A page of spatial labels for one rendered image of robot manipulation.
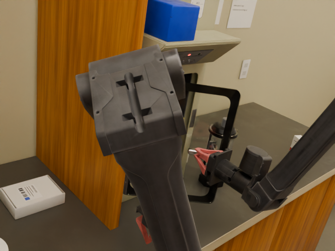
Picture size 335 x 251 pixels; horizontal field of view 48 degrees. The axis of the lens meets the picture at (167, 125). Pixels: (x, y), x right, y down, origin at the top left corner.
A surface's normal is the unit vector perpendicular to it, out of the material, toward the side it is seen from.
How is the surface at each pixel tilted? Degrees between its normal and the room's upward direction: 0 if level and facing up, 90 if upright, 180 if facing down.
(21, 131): 90
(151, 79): 30
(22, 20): 90
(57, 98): 90
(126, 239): 0
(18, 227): 0
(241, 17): 90
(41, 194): 0
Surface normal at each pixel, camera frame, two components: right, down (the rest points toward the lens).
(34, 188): 0.15, -0.90
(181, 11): 0.67, 0.40
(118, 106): -0.16, -0.65
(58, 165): -0.73, 0.18
